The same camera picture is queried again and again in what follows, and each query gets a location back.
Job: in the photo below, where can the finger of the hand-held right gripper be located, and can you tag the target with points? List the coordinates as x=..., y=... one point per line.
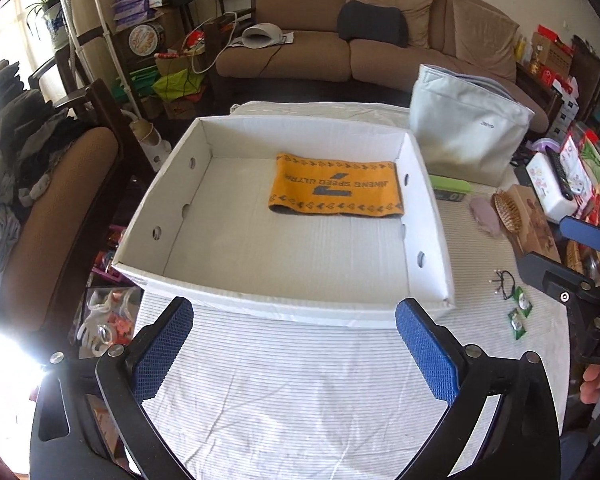
x=545, y=270
x=582, y=231

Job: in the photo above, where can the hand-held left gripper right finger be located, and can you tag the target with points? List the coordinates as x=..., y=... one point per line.
x=425, y=355

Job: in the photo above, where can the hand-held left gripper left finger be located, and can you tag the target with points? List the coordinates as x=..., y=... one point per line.
x=162, y=355

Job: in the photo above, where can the brown printed carton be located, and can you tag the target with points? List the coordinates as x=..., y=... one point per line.
x=535, y=230

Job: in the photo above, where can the wooden hairbrush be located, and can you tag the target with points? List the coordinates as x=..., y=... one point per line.
x=507, y=210

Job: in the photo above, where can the white cardboard box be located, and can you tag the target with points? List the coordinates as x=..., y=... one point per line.
x=300, y=265

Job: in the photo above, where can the person's right hand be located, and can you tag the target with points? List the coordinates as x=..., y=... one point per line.
x=597, y=385

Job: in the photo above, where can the green candy packet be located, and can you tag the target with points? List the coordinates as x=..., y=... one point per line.
x=524, y=302
x=516, y=325

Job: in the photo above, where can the black remote control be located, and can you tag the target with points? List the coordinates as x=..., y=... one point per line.
x=562, y=172

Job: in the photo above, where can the pile of printed packets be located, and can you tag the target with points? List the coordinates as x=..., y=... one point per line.
x=592, y=170

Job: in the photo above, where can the white floral tissue box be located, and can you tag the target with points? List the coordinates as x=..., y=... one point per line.
x=542, y=182

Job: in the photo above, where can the pink fabric pouch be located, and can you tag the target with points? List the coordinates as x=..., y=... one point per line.
x=485, y=217

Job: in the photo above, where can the green flat case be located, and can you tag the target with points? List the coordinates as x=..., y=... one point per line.
x=449, y=187

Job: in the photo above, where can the white striped tablecloth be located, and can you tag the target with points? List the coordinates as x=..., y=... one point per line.
x=300, y=400

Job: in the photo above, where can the light grey fabric bag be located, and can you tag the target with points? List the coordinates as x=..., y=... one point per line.
x=465, y=125

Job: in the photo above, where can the stack of colourful boxes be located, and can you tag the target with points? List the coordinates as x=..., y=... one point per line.
x=560, y=65

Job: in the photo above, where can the wooden chair with brown seat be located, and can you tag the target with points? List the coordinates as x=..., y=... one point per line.
x=65, y=200

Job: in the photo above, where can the orange printed towel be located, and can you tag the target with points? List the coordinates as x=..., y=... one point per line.
x=335, y=185

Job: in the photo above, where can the white slipper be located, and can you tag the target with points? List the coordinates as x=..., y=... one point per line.
x=152, y=145

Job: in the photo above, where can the green plastic bag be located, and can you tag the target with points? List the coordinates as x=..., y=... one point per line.
x=175, y=82

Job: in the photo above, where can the pile of clothes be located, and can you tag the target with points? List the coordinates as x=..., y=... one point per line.
x=15, y=125

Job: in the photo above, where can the black cushion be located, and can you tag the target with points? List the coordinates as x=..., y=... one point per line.
x=372, y=25

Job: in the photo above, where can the white pole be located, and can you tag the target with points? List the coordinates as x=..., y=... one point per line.
x=111, y=45

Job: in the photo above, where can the round printed tin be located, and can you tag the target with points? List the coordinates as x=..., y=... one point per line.
x=146, y=39

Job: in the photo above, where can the brown sofa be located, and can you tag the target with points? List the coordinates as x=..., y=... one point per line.
x=300, y=55

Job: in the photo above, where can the white grey massager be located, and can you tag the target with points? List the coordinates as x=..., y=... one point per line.
x=260, y=36

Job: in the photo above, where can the stack of purple packages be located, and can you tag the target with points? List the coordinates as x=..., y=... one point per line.
x=137, y=5

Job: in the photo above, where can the potted plant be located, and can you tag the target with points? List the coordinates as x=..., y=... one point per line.
x=45, y=5

